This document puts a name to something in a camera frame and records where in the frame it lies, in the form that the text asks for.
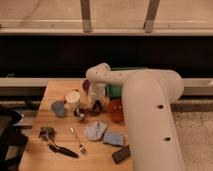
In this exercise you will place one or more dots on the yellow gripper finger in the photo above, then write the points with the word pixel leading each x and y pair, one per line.
pixel 106 100

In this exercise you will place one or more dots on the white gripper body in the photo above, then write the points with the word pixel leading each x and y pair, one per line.
pixel 97 92

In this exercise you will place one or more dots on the dark grape bunch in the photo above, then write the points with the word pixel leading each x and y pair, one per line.
pixel 95 110

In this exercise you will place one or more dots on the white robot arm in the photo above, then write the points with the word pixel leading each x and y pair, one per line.
pixel 146 98

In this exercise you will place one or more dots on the white paper cup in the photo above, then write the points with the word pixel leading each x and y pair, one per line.
pixel 73 99

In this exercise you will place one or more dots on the small metal cup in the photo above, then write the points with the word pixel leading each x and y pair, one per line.
pixel 80 114

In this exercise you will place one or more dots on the blue grey small cup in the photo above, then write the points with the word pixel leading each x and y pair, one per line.
pixel 58 108

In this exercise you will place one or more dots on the red-orange bowl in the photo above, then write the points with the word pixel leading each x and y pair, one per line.
pixel 115 110

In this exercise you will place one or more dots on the purple bowl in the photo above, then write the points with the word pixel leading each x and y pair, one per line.
pixel 86 85

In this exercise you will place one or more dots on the green plastic bin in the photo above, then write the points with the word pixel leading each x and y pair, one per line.
pixel 115 91

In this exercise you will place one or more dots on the grey blue cloth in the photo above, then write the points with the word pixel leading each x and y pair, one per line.
pixel 95 131

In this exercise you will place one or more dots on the blue sponge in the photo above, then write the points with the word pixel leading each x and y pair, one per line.
pixel 113 138

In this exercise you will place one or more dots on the silver fork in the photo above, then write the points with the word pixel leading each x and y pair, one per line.
pixel 81 146

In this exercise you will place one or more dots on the black rectangular block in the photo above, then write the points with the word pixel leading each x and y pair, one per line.
pixel 121 154

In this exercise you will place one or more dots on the grey metal clip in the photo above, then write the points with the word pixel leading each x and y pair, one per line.
pixel 47 133

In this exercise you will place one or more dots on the black chair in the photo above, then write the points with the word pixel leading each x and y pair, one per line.
pixel 12 141

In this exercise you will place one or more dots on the black handled knife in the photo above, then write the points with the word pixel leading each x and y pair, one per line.
pixel 63 151

